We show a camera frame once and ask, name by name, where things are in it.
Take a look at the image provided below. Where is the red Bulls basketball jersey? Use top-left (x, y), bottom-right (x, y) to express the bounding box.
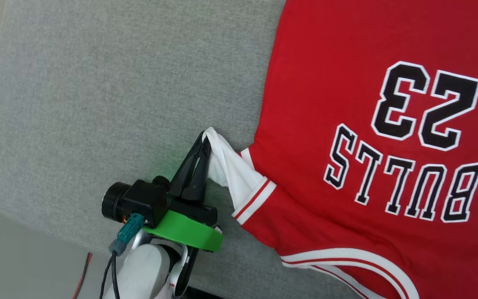
top-left (202, 0), bottom-right (478, 299)

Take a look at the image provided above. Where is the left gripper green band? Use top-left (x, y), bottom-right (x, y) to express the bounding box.
top-left (143, 131), bottom-right (224, 252)

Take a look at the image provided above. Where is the red cable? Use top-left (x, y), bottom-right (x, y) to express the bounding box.
top-left (72, 252), bottom-right (94, 299)

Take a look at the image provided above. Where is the black cable teal plug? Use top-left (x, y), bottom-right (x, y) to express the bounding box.
top-left (99, 213), bottom-right (145, 299)

